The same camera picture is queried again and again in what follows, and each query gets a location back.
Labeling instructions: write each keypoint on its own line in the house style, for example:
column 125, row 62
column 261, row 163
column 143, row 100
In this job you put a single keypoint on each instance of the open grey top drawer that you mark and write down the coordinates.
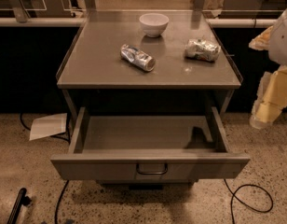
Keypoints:
column 108, row 148

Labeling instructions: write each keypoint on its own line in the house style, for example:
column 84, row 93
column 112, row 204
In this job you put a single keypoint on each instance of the grey metal cabinet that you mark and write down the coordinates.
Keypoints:
column 95, row 76

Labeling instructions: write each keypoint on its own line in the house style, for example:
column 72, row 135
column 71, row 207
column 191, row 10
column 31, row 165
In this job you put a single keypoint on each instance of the crushed redbull can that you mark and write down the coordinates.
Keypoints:
column 137, row 57

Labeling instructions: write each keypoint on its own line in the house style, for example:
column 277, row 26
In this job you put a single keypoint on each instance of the black bar on floor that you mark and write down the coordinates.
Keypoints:
column 22, row 200

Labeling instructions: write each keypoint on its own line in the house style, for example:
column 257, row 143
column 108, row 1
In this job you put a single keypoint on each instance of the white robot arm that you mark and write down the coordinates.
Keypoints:
column 277, row 51

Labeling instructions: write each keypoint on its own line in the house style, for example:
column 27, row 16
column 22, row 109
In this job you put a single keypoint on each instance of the black drawer handle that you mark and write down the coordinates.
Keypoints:
column 152, row 169

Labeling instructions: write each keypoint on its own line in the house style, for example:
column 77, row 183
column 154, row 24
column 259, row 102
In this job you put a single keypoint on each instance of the white ceramic bowl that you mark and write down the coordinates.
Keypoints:
column 153, row 24

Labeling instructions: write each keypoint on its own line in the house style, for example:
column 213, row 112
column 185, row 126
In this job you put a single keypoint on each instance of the white paper sheet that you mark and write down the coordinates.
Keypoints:
column 48, row 126

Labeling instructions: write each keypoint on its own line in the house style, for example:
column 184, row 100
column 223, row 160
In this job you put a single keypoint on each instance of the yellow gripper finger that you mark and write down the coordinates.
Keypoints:
column 271, row 98
column 261, row 42

